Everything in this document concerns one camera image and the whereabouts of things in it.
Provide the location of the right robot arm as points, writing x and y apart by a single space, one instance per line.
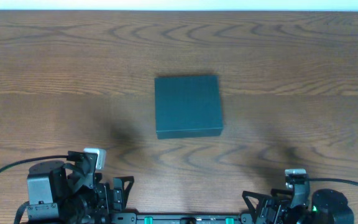
326 206

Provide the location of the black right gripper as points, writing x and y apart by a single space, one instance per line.
265 205

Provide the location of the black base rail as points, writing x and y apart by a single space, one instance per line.
171 218

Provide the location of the black gift box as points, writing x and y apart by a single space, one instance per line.
188 107

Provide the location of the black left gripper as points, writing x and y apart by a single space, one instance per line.
112 198

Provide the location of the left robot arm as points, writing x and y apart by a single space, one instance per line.
72 193

